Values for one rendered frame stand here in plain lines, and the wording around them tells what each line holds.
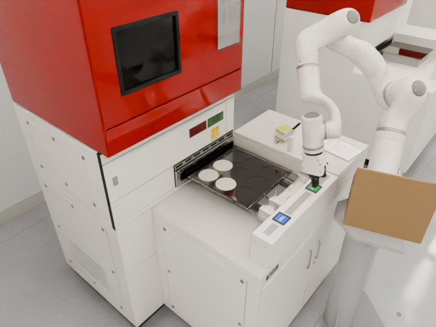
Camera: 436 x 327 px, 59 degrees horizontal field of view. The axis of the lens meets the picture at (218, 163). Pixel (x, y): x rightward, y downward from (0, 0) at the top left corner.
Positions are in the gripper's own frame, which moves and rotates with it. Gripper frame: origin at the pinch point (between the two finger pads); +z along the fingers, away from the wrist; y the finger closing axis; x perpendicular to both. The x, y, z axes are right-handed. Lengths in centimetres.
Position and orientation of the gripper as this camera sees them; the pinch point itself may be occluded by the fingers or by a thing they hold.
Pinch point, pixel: (314, 182)
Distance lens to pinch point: 174.1
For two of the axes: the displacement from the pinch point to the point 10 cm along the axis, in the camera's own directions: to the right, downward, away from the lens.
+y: 7.4, 2.0, -6.4
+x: 6.5, -4.4, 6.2
